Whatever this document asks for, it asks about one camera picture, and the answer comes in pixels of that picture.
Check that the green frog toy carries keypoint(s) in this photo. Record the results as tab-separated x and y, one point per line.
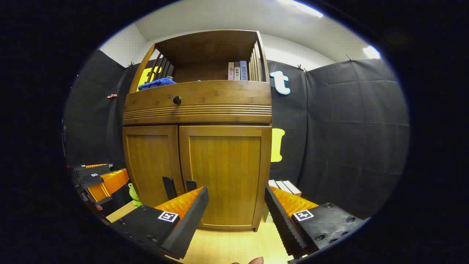
134	196

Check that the pink spine book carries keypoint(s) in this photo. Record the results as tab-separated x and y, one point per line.
231	71

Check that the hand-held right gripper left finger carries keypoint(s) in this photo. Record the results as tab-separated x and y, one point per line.
190	223

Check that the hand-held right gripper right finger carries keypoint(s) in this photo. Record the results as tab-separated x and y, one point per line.
284	223

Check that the pale green book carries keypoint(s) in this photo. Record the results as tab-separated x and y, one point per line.
272	182

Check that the ceiling light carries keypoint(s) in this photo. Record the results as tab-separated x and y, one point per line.
302	7
372	52

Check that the lilac spine book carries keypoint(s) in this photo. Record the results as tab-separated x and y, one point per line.
243	70

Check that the wooden drawer with black knob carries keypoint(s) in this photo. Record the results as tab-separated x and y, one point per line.
220	95

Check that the wooden double-door shoe cabinet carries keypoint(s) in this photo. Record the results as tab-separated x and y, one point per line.
209	46

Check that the blue cloth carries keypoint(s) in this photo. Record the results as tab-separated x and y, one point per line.
155	84

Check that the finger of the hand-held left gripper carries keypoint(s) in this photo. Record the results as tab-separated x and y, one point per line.
110	183
91	171

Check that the grey brown spine book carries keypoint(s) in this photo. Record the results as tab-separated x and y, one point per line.
237	71

